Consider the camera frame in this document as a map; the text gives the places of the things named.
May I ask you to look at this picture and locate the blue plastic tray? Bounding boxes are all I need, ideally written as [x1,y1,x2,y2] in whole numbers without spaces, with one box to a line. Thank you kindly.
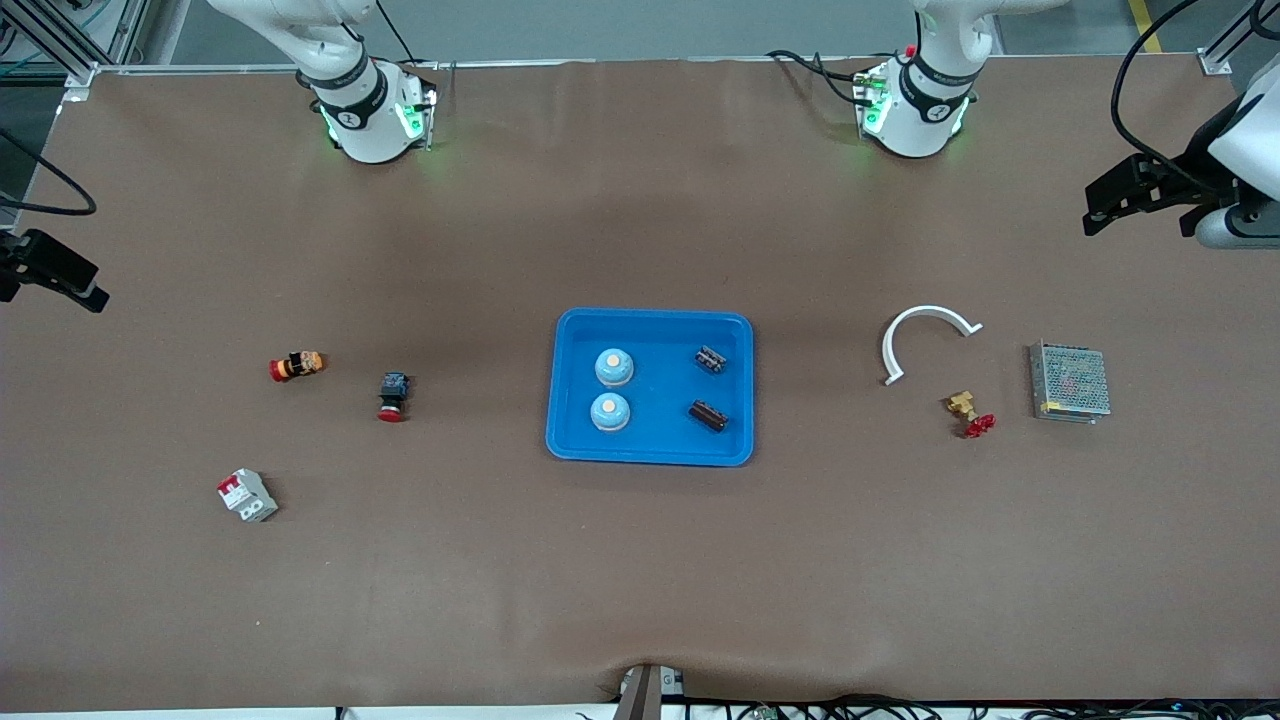
[545,307,756,468]

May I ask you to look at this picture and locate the metal mesh power supply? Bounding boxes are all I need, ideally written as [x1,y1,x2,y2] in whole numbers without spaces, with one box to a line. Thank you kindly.
[1028,341,1112,425]

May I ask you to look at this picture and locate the white curved pipe clamp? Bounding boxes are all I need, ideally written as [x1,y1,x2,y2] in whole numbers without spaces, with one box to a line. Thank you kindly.
[881,305,984,387]

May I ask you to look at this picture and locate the orange red emergency button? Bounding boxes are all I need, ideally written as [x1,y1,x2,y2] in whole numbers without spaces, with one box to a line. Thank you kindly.
[268,350,327,384]

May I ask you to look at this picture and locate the white red circuit breaker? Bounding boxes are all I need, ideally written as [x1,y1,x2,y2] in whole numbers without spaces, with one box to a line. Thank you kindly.
[217,468,280,524]

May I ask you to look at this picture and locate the brown table mat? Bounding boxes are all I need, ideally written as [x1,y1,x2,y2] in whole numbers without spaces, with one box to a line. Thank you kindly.
[0,55,1280,713]

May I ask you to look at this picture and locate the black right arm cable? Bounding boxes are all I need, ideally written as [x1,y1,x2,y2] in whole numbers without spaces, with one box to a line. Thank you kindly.
[0,128,99,217]

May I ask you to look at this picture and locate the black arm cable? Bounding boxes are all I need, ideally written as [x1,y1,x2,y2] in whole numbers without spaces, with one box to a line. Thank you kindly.
[0,128,99,217]
[1112,0,1280,196]

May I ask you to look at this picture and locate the aluminium frame profile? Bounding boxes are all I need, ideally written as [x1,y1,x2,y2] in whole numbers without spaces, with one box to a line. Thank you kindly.
[0,0,101,91]
[1200,0,1280,76]

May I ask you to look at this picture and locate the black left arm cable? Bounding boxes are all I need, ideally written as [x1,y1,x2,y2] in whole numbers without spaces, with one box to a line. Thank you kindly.
[1112,0,1280,196]

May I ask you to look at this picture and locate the brass valve red handle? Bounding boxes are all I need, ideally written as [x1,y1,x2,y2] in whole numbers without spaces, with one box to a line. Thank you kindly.
[945,390,997,440]

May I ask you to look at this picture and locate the black base cable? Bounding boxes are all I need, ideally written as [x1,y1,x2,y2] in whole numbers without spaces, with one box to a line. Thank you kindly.
[768,48,871,106]
[375,0,441,71]

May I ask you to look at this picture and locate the grey brown camera mount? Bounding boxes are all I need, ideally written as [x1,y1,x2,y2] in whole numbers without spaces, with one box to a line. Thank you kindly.
[612,662,689,720]

